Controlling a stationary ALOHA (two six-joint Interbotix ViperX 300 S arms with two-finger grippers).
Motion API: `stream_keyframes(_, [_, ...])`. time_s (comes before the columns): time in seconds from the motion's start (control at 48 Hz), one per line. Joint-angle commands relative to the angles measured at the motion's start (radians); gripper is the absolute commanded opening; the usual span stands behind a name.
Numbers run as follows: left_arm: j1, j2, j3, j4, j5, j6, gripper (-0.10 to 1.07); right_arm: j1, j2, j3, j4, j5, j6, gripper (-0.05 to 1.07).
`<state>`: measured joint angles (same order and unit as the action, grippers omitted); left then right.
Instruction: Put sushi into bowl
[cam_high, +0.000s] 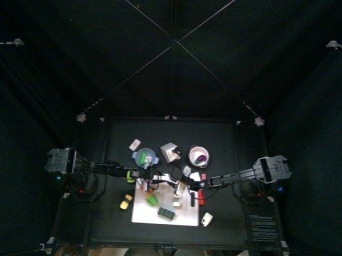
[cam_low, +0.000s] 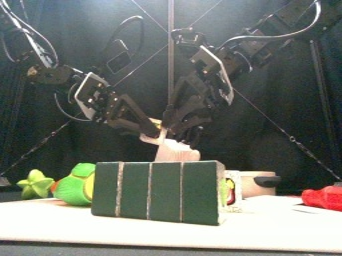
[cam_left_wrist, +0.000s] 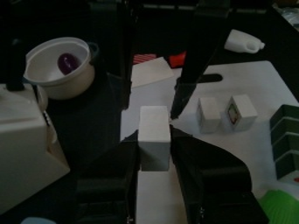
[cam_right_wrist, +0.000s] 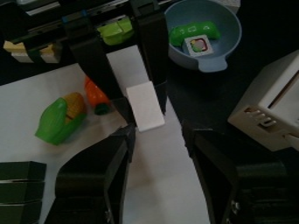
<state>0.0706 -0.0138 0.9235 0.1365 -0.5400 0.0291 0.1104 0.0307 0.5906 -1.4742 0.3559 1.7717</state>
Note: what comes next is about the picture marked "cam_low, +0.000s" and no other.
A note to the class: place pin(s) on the white cloth piece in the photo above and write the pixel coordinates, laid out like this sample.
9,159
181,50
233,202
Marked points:
175,151

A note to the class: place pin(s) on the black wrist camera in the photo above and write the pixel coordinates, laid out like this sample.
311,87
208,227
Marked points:
117,57
187,37

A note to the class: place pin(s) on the vertical metal frame rod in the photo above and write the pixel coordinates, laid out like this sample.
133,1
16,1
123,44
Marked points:
171,66

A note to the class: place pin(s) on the dark green ribbed box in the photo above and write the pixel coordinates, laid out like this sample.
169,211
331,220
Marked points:
164,191

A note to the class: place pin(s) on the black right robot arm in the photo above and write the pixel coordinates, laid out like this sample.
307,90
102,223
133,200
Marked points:
275,26

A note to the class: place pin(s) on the green star-shaped toy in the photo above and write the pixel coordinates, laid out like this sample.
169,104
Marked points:
36,185

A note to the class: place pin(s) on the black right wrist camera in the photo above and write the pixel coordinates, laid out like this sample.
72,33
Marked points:
187,37

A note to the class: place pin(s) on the green round toy fruit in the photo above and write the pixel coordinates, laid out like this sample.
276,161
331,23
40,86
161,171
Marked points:
73,190

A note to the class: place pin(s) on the red toy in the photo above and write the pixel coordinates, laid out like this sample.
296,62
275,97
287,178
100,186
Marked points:
322,198

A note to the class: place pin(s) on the black frame post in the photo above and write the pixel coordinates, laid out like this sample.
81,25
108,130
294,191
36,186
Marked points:
320,100

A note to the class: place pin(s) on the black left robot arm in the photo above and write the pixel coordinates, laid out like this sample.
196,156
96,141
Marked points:
41,71

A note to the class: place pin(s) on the white cube with colourful print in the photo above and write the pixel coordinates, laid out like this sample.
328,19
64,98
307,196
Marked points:
233,191

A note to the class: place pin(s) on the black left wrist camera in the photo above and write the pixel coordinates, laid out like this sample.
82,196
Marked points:
117,57

